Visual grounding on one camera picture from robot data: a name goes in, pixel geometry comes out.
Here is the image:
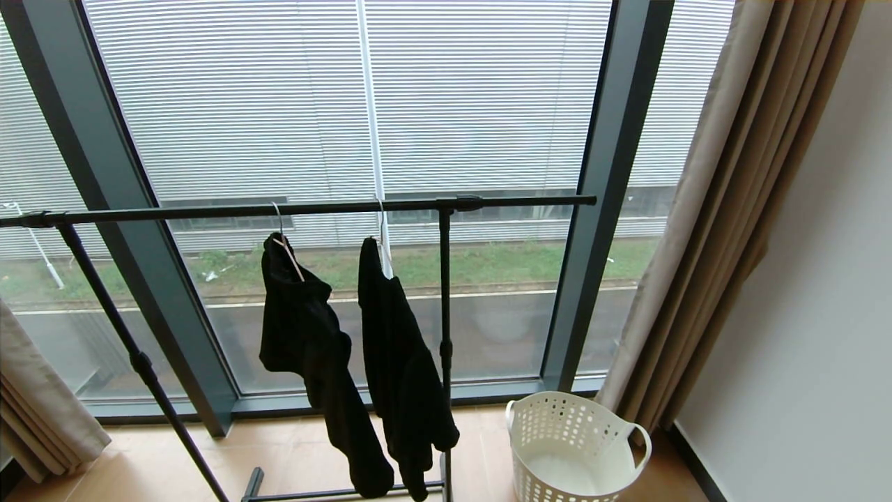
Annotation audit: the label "pink clothes hanger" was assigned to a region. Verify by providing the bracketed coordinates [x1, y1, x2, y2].
[376, 197, 395, 280]
[270, 201, 306, 284]

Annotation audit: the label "black garment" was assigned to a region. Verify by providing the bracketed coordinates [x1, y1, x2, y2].
[357, 236, 461, 502]

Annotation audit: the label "black shorts with white cords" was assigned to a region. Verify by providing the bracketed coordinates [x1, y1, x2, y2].
[259, 231, 396, 500]

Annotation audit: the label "black clothes rack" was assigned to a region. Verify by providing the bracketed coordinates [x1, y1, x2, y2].
[0, 194, 599, 502]

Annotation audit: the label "white laundry basket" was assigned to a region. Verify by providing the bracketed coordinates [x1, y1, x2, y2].
[505, 390, 654, 502]

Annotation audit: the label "window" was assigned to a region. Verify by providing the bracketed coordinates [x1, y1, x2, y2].
[0, 0, 737, 438]

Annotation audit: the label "beige curtain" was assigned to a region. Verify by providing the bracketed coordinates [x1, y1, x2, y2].
[0, 298, 113, 484]
[595, 0, 866, 434]

